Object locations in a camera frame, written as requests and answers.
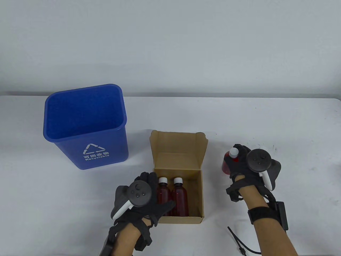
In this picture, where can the person's right hand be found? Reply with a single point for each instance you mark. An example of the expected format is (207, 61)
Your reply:
(239, 166)

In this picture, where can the person's left hand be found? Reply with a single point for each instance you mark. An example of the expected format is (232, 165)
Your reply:
(163, 209)

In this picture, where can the red liquid bottle white cap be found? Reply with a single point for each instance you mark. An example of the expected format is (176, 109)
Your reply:
(225, 166)
(179, 197)
(163, 193)

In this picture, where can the brown cardboard box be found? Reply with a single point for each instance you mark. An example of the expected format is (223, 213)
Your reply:
(175, 144)

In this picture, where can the person's right forearm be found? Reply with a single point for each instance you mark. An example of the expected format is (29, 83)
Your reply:
(271, 237)

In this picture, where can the person's left forearm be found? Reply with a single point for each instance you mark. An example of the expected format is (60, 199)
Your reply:
(126, 240)

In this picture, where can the black right wrist box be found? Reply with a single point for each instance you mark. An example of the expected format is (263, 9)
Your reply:
(282, 216)

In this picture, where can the black wrist box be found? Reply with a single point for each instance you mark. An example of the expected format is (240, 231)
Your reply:
(282, 216)
(108, 246)

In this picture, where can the black left wrist box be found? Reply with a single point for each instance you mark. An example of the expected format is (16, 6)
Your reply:
(108, 246)

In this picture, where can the grey right hand controller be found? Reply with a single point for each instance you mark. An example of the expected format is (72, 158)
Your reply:
(258, 160)

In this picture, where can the grey hand controller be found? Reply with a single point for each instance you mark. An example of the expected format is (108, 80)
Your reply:
(258, 160)
(138, 193)

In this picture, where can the grey left hand controller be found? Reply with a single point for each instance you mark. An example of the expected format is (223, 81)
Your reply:
(138, 193)

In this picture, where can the blue plastic recycling bin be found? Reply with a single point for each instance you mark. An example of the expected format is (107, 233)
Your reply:
(80, 117)

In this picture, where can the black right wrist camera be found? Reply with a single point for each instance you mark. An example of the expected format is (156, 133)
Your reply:
(234, 193)

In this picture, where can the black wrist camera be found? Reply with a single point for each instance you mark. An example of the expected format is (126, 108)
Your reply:
(143, 237)
(234, 193)

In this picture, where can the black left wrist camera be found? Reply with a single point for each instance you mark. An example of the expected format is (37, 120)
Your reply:
(143, 237)

